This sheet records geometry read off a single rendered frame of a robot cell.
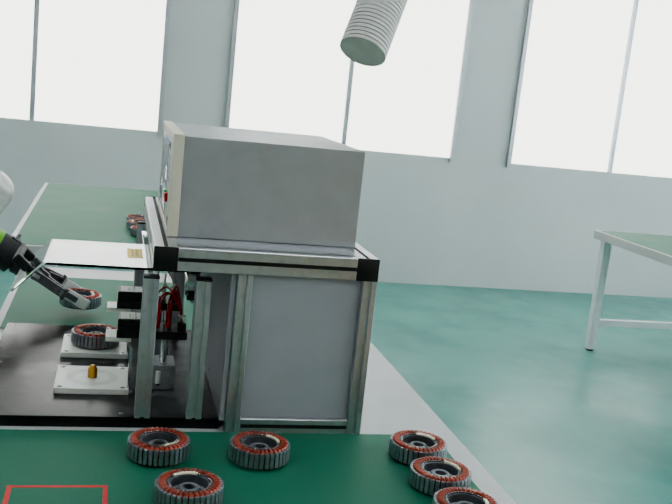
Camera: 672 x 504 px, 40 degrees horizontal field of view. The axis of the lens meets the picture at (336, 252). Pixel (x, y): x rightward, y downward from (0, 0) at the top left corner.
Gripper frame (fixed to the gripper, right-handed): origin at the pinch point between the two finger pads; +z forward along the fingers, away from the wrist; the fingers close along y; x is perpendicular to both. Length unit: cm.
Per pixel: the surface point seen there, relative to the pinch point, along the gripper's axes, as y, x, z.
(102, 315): -1.1, 1.0, 7.8
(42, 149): 412, -2, 6
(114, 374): -61, 0, 3
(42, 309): 4.4, 9.1, -5.7
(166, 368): -68, -8, 9
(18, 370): -54, 11, -13
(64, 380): -65, 5, -6
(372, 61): 39, -112, 43
